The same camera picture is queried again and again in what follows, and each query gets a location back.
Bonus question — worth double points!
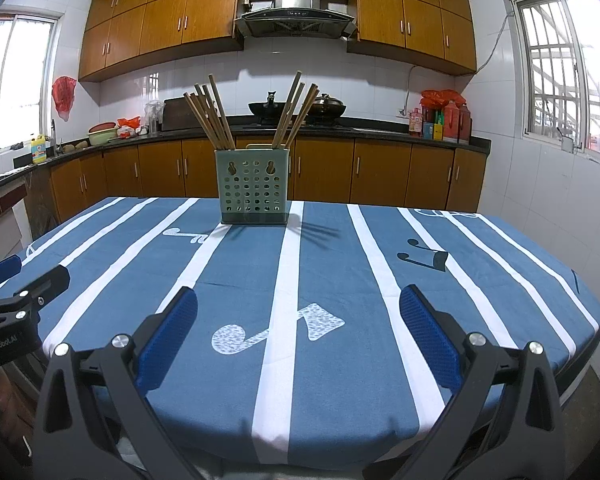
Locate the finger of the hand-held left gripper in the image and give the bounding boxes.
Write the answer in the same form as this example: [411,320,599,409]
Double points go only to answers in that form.
[0,254,22,291]
[2,265,72,311]

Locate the red hanging plastic bag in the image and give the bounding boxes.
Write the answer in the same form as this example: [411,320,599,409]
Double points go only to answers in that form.
[51,76,77,122]

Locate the red and white plastic bag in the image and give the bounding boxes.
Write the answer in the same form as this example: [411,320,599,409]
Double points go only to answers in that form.
[116,116,148,138]

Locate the barred window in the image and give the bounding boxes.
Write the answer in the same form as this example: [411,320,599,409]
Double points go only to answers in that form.
[502,0,600,161]

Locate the green basin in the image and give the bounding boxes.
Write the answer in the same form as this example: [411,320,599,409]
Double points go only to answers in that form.
[87,121,118,147]

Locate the black kitchen countertop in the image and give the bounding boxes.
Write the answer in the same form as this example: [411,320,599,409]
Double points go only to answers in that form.
[0,115,492,196]

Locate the group of condiment bottles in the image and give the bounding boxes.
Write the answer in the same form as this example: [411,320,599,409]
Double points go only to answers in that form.
[407,100,473,146]

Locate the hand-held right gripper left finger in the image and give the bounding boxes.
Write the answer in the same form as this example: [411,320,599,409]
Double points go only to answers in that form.
[32,286,216,480]

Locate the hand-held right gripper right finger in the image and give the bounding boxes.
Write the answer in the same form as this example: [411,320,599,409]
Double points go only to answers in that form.
[387,284,566,480]

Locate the blue white striped tablecloth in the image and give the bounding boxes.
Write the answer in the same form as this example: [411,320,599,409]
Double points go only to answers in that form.
[0,196,600,466]

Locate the dark cutting board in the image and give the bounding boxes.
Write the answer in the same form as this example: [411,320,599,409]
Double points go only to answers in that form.
[161,97,208,132]

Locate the sliding glass window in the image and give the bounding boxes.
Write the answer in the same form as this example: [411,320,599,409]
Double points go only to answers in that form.
[0,12,63,161]

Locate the wall power cable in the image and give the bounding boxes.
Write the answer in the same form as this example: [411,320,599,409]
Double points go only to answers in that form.
[397,12,511,116]

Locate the lidded cooking pot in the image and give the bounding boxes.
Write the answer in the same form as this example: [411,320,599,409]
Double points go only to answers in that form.
[307,92,347,120]

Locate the clear plastic bag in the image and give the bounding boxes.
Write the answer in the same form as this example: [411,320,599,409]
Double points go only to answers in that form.
[144,100,166,133]

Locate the black wok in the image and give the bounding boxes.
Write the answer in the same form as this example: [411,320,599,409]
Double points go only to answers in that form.
[248,90,293,120]

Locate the bundle of wooden chopsticks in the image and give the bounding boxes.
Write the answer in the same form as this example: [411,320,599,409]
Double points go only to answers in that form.
[182,71,321,152]

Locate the gas stove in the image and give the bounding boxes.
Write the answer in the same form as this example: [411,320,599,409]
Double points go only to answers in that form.
[245,115,351,128]

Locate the green perforated utensil holder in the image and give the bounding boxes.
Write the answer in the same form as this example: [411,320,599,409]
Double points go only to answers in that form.
[215,144,292,226]

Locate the wooden wall cabinet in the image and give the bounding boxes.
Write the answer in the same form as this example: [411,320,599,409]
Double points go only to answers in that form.
[78,0,244,82]
[347,0,477,76]

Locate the steel range hood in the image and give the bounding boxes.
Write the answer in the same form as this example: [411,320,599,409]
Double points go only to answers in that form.
[233,0,358,40]

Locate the wooden base cabinets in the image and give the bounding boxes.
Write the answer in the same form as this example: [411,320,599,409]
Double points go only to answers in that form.
[50,137,488,223]

